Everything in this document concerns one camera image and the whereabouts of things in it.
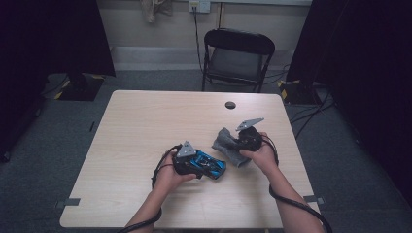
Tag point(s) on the person's left hand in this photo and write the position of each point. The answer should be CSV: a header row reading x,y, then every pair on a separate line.
x,y
168,179

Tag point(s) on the black stand base yellow tape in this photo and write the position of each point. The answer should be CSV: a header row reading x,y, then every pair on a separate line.
x,y
82,89
298,93

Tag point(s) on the thin dark wall pipe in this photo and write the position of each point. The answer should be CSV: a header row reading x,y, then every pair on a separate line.
x,y
220,14

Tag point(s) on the white wall socket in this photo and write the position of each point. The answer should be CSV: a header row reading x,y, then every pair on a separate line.
x,y
199,5

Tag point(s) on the grey cloth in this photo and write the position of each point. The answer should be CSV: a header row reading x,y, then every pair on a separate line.
x,y
226,144

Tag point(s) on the small black floor strip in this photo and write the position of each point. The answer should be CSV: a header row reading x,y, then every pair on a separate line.
x,y
92,126

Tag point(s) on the blue toy car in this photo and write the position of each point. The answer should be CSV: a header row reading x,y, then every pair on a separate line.
x,y
210,165

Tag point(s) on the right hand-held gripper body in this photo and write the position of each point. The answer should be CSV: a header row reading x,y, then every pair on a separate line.
x,y
251,139

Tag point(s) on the black folding chair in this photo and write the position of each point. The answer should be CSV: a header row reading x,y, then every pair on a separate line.
x,y
236,63

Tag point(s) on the black curtain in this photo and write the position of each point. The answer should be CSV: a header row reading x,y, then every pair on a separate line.
x,y
366,64
48,42

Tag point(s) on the grey tape strip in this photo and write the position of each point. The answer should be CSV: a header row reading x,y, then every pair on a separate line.
x,y
315,199
69,202

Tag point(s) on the person's right hand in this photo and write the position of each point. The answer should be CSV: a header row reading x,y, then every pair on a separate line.
x,y
265,158

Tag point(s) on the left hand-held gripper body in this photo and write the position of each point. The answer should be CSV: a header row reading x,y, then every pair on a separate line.
x,y
184,163

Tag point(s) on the beige hanging cloth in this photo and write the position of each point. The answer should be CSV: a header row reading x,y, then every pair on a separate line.
x,y
154,8

